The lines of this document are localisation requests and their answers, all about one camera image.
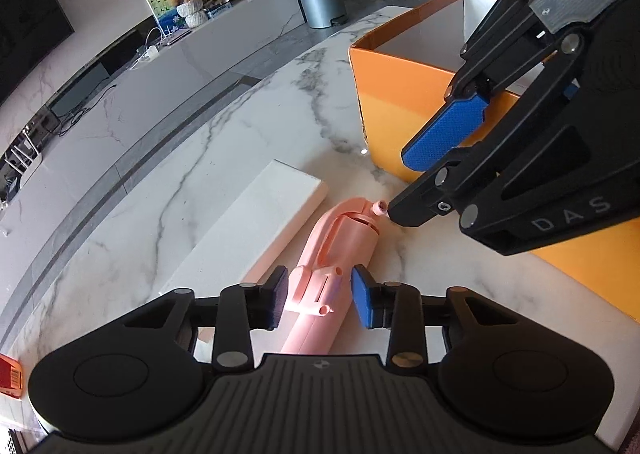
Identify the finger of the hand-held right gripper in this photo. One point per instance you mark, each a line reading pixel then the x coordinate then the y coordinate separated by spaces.
pixel 415 206
pixel 445 131

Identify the black television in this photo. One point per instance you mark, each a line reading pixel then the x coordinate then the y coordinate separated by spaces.
pixel 25 23

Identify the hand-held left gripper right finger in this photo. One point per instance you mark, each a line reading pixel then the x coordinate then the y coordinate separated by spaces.
pixel 362 296

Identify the orange cardboard box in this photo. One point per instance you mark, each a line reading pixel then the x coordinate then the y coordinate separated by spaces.
pixel 400 103

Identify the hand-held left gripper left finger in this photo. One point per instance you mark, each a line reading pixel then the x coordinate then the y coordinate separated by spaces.
pixel 277 301

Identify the white charger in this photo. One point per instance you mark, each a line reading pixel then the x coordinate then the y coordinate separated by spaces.
pixel 151 52

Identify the orange red carton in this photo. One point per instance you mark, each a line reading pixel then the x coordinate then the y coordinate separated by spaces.
pixel 10 376

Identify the white router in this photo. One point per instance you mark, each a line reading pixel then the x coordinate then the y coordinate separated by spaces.
pixel 25 161

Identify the white flat box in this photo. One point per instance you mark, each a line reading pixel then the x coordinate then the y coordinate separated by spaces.
pixel 250 229

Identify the white marble tv cabinet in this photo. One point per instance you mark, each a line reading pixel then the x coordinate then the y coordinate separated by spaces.
pixel 175 68

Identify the white textured pot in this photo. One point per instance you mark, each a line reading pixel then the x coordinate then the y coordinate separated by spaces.
pixel 192 13

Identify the pink selfie stick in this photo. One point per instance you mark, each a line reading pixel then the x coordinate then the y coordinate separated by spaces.
pixel 345 234

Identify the dark rectangular panel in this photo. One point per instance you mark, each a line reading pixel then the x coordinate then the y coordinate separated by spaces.
pixel 82 88

